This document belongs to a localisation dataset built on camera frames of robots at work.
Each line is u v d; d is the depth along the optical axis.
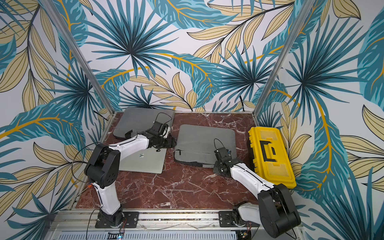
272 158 0.78
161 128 0.78
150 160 0.92
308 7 0.69
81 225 0.74
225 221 0.73
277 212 0.41
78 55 0.84
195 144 0.95
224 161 0.67
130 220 0.73
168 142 0.84
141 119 1.13
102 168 0.49
